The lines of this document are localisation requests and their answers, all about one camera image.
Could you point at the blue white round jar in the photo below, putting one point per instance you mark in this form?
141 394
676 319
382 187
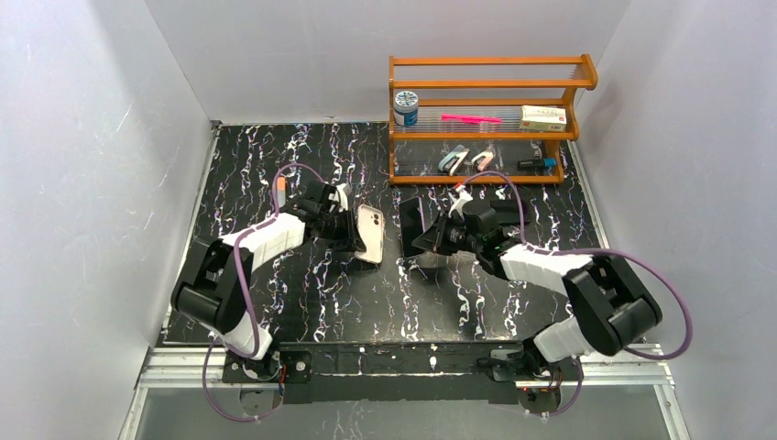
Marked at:
405 108

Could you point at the white red small box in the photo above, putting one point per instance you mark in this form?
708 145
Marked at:
543 118

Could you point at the teal white stapler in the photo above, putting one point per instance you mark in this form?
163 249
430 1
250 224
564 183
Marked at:
452 161

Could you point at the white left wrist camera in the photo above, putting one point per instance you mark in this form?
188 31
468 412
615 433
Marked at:
340 198

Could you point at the orange wooden shelf rack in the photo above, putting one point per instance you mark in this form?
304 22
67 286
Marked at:
483 86

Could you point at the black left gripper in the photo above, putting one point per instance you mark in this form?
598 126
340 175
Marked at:
347 225

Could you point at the aluminium frame rail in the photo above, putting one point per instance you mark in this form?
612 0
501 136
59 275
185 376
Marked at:
182 367

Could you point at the pink phone case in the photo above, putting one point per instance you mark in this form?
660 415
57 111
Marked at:
371 227

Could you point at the orange grey eraser block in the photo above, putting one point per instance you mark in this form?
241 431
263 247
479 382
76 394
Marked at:
281 188

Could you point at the black smartphone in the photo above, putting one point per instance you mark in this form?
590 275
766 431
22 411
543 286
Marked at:
411 226

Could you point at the black blue marker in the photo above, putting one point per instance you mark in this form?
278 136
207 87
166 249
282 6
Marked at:
537 164

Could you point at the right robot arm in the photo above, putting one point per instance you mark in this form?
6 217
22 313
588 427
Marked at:
611 306

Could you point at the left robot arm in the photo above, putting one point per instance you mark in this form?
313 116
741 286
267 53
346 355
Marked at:
213 286

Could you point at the pink white clip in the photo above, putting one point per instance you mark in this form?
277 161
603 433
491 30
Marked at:
482 160

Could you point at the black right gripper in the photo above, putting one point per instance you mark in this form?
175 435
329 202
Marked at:
433 234

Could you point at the pink pen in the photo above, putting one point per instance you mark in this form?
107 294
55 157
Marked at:
471 119

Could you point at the black base bar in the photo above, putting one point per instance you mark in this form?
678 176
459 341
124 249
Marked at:
499 385

